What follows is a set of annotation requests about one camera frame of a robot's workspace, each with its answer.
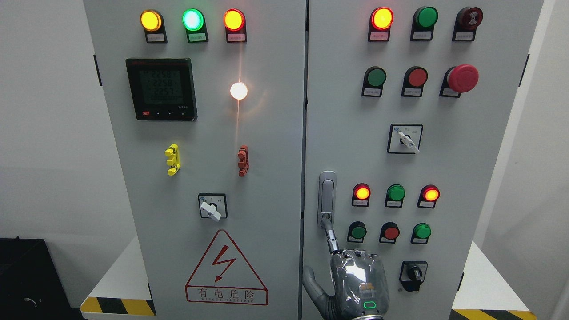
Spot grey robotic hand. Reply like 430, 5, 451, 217
302, 218, 389, 320

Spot silver door handle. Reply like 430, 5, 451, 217
317, 171, 337, 229

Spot grey right cabinet door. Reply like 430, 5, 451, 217
303, 0, 543, 320

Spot grey cabinet door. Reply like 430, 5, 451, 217
303, 0, 543, 320
84, 0, 307, 320

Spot grey left cabinet door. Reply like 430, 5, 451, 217
84, 0, 307, 320

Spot red-orange indicator light left door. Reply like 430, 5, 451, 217
223, 8, 247, 43

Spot red push button lower middle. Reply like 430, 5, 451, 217
379, 221, 400, 244

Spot red push button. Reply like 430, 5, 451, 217
379, 221, 400, 244
401, 66, 428, 98

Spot green push button lower right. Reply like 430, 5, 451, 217
410, 223, 432, 244

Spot red lit indicator lower left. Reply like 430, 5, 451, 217
351, 184, 371, 207

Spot red lit indicator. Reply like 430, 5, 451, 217
417, 184, 440, 209
351, 184, 371, 207
368, 7, 394, 42

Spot green indicator lower middle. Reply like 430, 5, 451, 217
385, 184, 406, 208

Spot red lit indicator lower right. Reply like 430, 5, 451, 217
417, 184, 440, 209

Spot red electric warning sticker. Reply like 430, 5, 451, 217
185, 229, 268, 306

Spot red plastic clip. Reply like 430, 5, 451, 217
236, 144, 249, 177

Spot green push button upper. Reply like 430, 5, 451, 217
361, 66, 387, 98

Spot red push button upper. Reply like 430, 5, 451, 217
401, 66, 428, 98

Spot yellow plastic clip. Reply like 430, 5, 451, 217
164, 144, 181, 176

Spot white glowing indicator light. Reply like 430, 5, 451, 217
230, 82, 248, 100

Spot red emergency stop button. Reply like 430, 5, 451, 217
439, 64, 479, 98

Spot white platform with hazard stripes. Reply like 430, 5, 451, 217
80, 237, 158, 320

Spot red lit indicator top right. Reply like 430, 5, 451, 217
368, 7, 394, 42

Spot green indicator top right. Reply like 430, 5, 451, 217
410, 6, 438, 42

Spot black digital power meter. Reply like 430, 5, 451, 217
125, 57, 198, 121

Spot dark red buzzer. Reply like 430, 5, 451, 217
453, 7, 483, 42

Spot green lit indicator light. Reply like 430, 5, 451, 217
182, 8, 208, 43

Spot black box lower left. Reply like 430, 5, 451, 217
0, 237, 71, 320

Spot yellow indicator light top left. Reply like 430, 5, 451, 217
140, 9, 168, 43

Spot black rotary switch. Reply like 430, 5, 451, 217
400, 260, 428, 292

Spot white rotary switch right upper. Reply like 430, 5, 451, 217
387, 124, 424, 154

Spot white rotary switch left door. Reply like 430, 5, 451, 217
197, 193, 228, 221

